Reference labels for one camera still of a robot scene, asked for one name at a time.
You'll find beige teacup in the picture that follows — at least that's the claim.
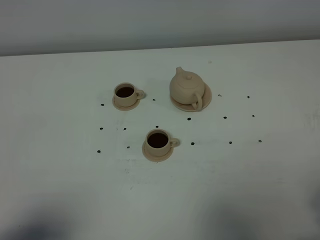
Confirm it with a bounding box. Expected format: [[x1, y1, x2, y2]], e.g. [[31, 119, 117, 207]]
[[145, 128, 180, 157], [114, 82, 145, 108]]

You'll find beige far cup saucer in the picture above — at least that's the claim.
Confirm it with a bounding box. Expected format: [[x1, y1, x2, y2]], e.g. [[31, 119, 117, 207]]
[[112, 96, 140, 111]]

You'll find beige near teacup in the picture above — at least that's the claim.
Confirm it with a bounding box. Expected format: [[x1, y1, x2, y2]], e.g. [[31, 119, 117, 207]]
[[145, 128, 180, 157]]

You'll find beige teapot saucer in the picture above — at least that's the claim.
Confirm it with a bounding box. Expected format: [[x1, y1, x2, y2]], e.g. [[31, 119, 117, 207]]
[[170, 83, 212, 112]]

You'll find beige far teacup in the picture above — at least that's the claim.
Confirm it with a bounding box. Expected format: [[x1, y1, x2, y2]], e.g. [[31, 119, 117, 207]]
[[114, 82, 145, 108]]

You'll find beige cup saucer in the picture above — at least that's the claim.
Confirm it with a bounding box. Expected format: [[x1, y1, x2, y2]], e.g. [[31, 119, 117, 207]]
[[112, 96, 140, 111], [142, 141, 174, 163]]

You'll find beige ceramic teapot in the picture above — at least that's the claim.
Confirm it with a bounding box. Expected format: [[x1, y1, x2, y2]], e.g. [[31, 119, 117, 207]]
[[169, 66, 205, 112]]

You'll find beige near cup saucer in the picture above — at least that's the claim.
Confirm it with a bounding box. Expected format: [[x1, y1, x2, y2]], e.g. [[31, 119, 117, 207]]
[[142, 141, 174, 163]]

